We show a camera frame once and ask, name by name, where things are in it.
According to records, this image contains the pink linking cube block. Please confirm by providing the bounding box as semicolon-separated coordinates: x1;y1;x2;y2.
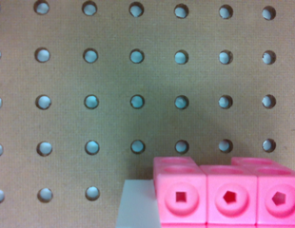
153;157;295;228

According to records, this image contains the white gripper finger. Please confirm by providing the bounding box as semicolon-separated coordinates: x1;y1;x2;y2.
115;180;161;228

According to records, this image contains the brown perforated pegboard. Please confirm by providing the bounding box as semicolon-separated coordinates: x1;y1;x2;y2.
0;0;295;228

